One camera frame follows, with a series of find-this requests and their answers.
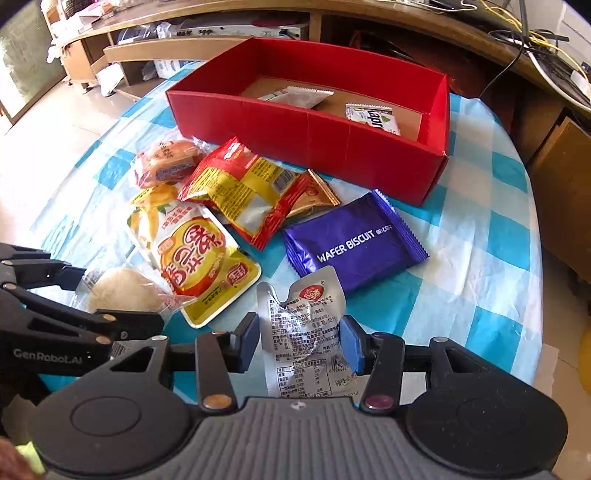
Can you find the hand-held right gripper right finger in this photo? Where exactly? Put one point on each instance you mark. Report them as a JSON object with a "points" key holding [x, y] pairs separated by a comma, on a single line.
{"points": [[352, 344]]}

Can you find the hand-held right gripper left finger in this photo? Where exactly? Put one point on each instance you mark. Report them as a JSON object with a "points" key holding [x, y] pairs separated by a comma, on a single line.
{"points": [[247, 341]]}

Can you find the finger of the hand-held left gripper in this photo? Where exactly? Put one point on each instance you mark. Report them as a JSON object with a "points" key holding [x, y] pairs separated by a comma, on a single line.
{"points": [[115, 323], [64, 277]]}

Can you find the silver foil snack packet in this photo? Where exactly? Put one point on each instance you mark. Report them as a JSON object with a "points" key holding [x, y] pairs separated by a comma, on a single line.
{"points": [[300, 332]]}

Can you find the yellow mango-print snack packet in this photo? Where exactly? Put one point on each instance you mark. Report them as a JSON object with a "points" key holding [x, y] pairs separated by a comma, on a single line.
{"points": [[194, 258]]}

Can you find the purple wafer biscuit packet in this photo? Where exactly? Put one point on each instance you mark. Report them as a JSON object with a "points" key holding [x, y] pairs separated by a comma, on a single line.
{"points": [[353, 242]]}

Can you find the red cardboard box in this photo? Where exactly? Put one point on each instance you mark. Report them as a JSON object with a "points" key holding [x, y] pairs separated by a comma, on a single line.
{"points": [[323, 138]]}

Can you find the white bun in clear wrapper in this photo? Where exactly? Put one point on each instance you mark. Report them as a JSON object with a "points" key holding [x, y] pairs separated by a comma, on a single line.
{"points": [[122, 290]]}

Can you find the red yellow snack packet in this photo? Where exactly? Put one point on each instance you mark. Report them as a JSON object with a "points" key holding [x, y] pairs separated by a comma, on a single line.
{"points": [[240, 194]]}

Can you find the blue white checkered tablecloth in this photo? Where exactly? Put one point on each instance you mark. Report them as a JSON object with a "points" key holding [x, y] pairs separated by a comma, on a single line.
{"points": [[461, 240]]}

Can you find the small brown gold packet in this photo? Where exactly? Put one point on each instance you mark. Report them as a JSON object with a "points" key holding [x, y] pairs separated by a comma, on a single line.
{"points": [[315, 194]]}

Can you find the orange bun in clear wrapper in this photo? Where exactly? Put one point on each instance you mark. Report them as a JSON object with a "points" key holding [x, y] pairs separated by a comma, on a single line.
{"points": [[166, 159]]}

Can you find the white paper sheet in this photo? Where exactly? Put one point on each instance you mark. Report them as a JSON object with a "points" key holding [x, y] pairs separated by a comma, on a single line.
{"points": [[550, 369]]}

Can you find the white green-print snack packet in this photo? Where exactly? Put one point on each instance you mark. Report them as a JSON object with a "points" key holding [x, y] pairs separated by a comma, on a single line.
{"points": [[371, 117]]}

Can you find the white blue carton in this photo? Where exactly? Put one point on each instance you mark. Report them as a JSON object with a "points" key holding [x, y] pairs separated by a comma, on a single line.
{"points": [[167, 68]]}

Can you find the plain white snack packet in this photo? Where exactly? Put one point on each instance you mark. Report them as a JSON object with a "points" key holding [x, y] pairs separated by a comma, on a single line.
{"points": [[291, 97]]}

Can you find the silver set-top box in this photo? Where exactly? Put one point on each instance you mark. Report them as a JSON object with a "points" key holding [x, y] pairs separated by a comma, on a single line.
{"points": [[240, 31]]}

